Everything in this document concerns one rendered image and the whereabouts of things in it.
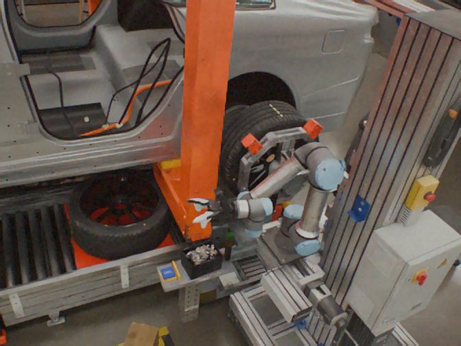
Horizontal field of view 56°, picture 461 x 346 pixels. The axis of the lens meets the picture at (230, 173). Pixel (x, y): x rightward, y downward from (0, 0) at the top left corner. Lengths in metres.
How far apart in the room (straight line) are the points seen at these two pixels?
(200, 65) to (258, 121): 0.73
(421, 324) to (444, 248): 1.43
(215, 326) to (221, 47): 1.74
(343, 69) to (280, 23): 0.66
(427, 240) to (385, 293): 0.28
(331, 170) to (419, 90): 0.44
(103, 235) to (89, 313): 0.54
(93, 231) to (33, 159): 0.54
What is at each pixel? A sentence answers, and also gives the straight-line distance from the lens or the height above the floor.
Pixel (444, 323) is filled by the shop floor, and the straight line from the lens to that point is 3.44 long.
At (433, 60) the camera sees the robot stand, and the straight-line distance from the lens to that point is 1.62.
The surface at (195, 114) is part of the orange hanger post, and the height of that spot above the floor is 1.40.
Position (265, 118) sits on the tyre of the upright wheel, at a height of 1.16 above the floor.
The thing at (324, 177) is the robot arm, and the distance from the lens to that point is 1.79.
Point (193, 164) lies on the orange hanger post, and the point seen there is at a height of 1.10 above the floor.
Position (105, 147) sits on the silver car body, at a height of 0.91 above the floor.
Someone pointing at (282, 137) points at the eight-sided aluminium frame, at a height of 1.11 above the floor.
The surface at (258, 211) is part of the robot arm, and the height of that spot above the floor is 1.23.
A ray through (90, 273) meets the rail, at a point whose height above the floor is 0.38.
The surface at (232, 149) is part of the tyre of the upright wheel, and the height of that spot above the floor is 0.99.
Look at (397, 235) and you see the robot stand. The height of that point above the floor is 1.23.
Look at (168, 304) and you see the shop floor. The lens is 3.01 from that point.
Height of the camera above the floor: 2.46
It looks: 38 degrees down
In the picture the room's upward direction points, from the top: 7 degrees clockwise
